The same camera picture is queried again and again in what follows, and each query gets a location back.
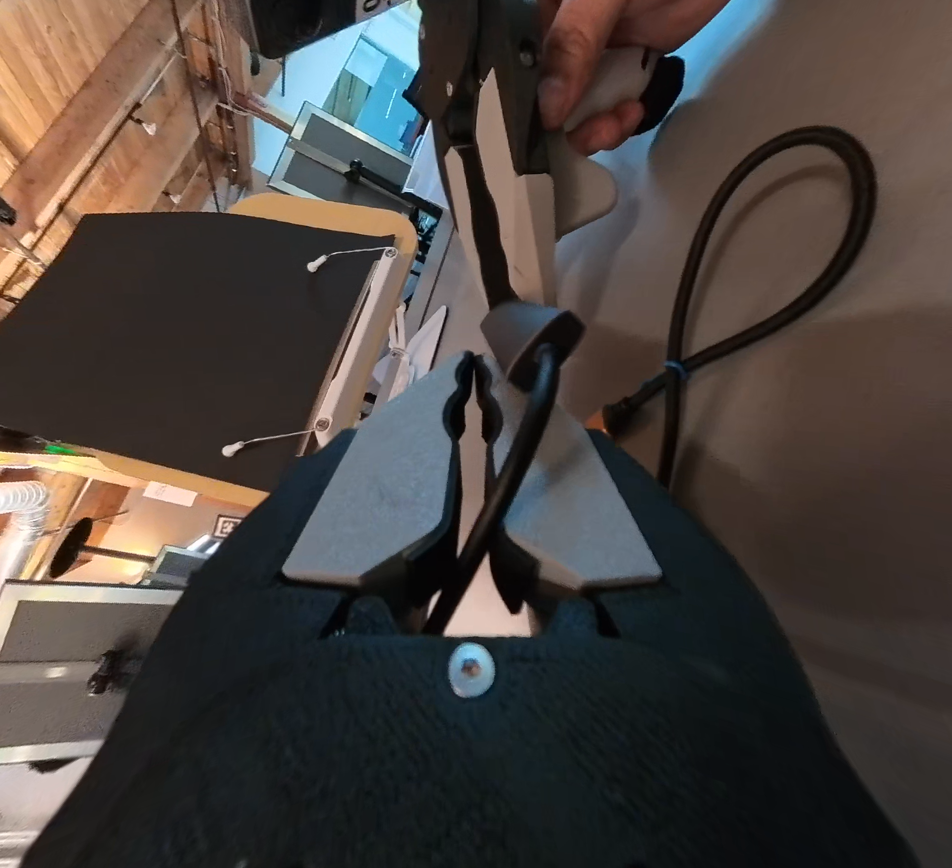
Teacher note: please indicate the grey aluminium-framed case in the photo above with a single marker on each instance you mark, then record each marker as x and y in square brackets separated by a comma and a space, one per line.
[59, 630]
[320, 165]

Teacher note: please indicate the white table leg frame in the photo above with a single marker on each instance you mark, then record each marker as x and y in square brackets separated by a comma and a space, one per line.
[357, 354]

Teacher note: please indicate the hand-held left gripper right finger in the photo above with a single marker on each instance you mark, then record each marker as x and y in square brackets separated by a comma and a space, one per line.
[580, 511]

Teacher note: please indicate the black board on stand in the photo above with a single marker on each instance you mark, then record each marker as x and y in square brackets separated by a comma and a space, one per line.
[186, 325]

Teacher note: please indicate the blue twist tie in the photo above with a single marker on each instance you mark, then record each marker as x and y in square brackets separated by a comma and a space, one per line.
[675, 369]

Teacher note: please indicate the silver usb hub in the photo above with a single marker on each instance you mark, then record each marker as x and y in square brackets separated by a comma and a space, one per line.
[513, 332]

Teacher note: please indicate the black round stand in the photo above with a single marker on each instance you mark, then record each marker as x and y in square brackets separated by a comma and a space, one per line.
[71, 548]

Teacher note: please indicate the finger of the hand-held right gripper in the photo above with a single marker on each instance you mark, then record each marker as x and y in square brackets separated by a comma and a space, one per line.
[462, 206]
[532, 243]

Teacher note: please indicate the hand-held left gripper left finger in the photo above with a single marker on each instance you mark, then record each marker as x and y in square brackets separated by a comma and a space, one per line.
[379, 496]

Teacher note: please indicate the silver ventilation duct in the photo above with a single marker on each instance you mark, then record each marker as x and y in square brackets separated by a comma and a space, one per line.
[18, 526]

